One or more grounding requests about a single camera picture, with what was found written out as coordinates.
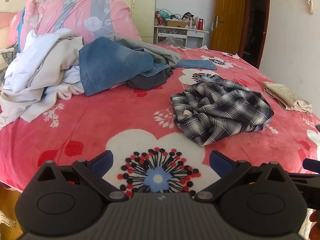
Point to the clear plastic bag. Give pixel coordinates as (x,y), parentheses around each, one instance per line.
(172,41)

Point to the cream hanging cloth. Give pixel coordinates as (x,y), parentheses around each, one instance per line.
(310,0)

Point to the blue cloth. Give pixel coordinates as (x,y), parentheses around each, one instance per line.
(21,22)

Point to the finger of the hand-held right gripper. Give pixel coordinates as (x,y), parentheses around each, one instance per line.
(318,128)
(311,165)

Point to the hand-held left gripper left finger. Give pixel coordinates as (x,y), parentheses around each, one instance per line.
(102,161)

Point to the wooden door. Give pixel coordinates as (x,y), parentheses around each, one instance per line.
(227,12)

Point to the white garment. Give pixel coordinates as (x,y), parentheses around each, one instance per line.
(37,42)

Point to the person's right hand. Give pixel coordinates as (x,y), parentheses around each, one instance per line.
(314,226)

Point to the white shelf unit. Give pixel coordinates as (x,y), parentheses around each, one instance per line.
(195,33)

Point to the beige garment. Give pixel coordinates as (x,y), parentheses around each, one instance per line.
(60,55)

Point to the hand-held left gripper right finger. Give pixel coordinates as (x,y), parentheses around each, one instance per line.
(220,160)

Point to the black white plaid shirt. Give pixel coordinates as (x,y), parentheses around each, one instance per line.
(220,110)

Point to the beige folded pants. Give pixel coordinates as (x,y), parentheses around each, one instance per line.
(287,96)

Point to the pink floral quilt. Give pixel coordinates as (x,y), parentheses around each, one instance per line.
(82,12)

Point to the grey sweater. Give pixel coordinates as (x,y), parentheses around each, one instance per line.
(160,52)

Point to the dark grey garment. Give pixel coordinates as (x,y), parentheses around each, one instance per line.
(147,81)

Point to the red bottle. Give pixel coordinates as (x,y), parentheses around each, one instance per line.
(201,24)

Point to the teal plastic bag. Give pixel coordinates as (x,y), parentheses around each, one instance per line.
(165,13)

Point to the cardboard box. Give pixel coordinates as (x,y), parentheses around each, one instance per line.
(176,23)

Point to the cream wardrobe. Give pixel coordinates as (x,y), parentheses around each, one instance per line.
(140,10)

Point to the blue jeans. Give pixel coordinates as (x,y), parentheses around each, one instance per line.
(112,62)

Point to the speckled pillow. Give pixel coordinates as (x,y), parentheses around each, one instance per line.
(8,53)

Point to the dark wooden door frame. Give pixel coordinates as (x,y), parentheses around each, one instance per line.
(265,17)

